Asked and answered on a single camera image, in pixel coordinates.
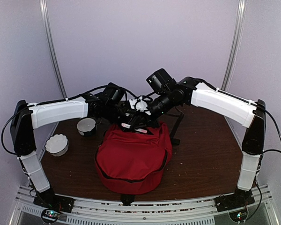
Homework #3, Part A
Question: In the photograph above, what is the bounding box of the red backpack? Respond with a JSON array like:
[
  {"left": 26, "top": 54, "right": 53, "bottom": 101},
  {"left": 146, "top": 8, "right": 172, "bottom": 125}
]
[{"left": 95, "top": 112, "right": 184, "bottom": 206}]

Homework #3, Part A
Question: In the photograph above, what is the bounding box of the pink capped white marker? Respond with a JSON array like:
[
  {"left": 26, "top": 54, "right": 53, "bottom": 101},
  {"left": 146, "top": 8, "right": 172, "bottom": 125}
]
[{"left": 121, "top": 123, "right": 148, "bottom": 134}]

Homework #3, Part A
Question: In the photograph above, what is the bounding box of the scalloped white bowl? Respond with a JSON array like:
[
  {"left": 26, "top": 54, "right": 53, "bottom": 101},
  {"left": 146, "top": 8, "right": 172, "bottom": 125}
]
[{"left": 45, "top": 134, "right": 69, "bottom": 157}]

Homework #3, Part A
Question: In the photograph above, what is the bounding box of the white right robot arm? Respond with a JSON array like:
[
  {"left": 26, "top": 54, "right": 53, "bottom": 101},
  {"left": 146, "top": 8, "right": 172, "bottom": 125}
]
[{"left": 129, "top": 68, "right": 270, "bottom": 207}]

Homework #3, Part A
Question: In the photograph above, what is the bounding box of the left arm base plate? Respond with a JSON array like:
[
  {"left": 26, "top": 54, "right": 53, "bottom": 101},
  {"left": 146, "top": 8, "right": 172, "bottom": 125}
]
[{"left": 33, "top": 190, "right": 74, "bottom": 213}]

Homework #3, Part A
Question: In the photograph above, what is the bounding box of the right aluminium frame post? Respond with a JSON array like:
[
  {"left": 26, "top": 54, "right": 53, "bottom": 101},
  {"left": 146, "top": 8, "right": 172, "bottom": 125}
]
[{"left": 221, "top": 0, "right": 247, "bottom": 91}]

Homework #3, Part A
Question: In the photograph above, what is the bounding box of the round white bowl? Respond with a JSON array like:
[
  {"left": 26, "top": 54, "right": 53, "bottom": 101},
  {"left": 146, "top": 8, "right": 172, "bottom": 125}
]
[{"left": 76, "top": 118, "right": 96, "bottom": 136}]

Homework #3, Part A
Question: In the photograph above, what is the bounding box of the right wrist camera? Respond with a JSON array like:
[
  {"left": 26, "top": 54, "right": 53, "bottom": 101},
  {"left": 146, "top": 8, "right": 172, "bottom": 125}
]
[{"left": 128, "top": 96, "right": 151, "bottom": 115}]

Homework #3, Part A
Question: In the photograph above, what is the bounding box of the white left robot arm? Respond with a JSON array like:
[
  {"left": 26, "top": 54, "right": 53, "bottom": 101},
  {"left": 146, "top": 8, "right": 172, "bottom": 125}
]
[{"left": 6, "top": 83, "right": 137, "bottom": 208}]

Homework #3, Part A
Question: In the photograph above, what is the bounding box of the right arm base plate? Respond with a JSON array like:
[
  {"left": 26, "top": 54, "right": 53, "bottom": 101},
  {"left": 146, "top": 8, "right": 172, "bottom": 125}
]
[{"left": 214, "top": 193, "right": 255, "bottom": 212}]

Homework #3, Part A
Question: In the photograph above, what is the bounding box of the aluminium frame post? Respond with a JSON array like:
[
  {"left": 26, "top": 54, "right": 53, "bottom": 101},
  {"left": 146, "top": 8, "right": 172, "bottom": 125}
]
[
  {"left": 221, "top": 0, "right": 247, "bottom": 91},
  {"left": 39, "top": 0, "right": 67, "bottom": 98}
]

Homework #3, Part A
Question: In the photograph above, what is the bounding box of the front aluminium rail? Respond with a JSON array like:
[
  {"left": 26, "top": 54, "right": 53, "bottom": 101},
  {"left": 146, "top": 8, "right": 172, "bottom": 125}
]
[{"left": 9, "top": 185, "right": 279, "bottom": 225}]

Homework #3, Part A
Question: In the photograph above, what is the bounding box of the left aluminium frame post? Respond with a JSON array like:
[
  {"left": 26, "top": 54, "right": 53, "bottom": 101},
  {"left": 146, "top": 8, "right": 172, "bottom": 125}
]
[{"left": 39, "top": 0, "right": 67, "bottom": 98}]

